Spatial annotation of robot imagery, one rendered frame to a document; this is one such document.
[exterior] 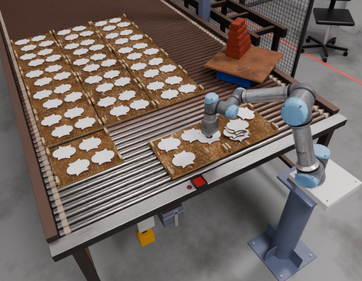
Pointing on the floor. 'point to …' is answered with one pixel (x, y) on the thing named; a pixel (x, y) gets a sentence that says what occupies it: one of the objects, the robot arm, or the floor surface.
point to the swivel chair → (322, 18)
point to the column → (287, 234)
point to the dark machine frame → (269, 25)
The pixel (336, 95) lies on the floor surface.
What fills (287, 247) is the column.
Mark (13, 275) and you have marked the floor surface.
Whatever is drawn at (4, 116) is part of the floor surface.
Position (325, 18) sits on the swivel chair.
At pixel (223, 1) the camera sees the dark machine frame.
